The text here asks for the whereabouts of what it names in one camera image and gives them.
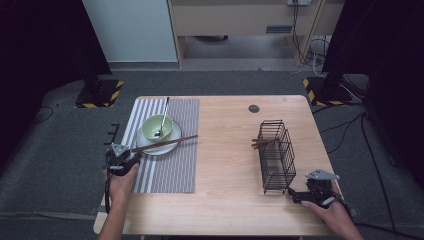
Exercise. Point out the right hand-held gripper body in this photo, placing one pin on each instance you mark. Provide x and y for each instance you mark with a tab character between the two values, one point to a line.
320	190

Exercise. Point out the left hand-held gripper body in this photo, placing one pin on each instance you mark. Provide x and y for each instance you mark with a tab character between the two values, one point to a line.
118	161

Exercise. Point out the white plate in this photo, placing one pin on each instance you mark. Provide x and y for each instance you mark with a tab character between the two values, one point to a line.
163	150

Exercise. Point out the person's left hand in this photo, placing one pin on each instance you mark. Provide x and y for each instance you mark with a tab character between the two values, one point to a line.
120	190

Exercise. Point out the person's right hand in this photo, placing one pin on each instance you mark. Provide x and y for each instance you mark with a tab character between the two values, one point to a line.
335	215

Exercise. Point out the green bowl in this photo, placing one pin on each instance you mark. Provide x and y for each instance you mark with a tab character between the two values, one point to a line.
151	128

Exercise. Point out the grey striped placemat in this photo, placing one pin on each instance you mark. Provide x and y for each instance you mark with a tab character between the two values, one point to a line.
173	173

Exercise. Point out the metal spoon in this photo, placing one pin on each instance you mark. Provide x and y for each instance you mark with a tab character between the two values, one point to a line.
164	116

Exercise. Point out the grey tape strip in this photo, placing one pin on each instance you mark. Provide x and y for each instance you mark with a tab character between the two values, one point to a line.
96	209

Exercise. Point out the black stand base hazard stripes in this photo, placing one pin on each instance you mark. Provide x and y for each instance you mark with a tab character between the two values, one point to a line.
100	95
328	93

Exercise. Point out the grey round table grommet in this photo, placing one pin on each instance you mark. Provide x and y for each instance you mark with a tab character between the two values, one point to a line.
254	108

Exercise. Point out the white cabinet panel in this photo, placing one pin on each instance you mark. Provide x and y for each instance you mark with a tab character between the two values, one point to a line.
130	30

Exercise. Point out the black curtain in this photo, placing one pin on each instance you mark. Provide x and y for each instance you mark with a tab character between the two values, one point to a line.
383	66
40	60

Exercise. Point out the light wooden desk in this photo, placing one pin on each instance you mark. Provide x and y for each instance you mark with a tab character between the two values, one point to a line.
233	20

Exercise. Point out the white power strip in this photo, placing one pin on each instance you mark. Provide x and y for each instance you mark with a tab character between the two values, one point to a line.
298	2

